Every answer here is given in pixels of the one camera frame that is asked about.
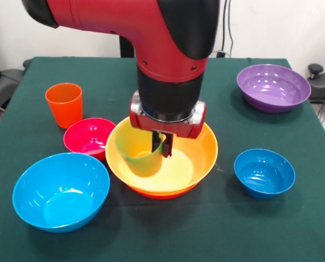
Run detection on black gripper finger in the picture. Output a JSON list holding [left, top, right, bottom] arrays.
[[162, 133, 176, 158], [151, 130, 165, 152]]

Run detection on yellow bowl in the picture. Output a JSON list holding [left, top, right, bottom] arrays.
[[105, 116, 219, 193]]

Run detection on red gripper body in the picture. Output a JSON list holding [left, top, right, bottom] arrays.
[[129, 91, 207, 139]]

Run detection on large sky blue bowl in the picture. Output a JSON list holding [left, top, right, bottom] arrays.
[[11, 152, 111, 234]]

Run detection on orange cup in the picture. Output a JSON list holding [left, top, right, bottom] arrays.
[[44, 82, 84, 129]]

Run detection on pink bowl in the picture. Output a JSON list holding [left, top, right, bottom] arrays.
[[63, 117, 117, 161]]

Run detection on orange bowl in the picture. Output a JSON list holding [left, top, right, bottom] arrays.
[[124, 178, 200, 200]]

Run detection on green cup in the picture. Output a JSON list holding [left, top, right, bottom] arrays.
[[115, 124, 167, 177]]

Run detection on black pedestal leg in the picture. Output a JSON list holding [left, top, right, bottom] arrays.
[[0, 59, 32, 110], [306, 63, 325, 122]]

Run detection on black power cable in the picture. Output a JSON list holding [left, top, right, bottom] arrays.
[[213, 0, 234, 58]]

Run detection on purple bowl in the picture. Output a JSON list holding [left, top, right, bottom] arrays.
[[236, 64, 312, 113]]

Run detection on dark blue bowl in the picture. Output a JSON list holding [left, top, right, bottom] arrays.
[[233, 148, 296, 200]]

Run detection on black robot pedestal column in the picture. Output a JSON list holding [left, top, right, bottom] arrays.
[[118, 35, 137, 58]]

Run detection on dark green table cloth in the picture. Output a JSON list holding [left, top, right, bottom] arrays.
[[0, 56, 325, 262]]

